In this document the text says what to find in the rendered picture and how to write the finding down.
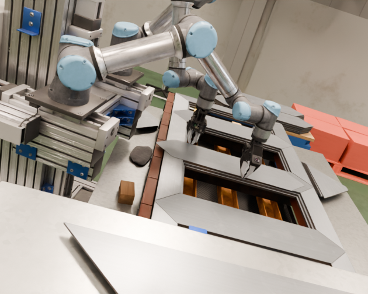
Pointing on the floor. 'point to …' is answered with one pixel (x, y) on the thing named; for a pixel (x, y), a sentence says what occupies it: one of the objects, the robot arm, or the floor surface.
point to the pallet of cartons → (344, 144)
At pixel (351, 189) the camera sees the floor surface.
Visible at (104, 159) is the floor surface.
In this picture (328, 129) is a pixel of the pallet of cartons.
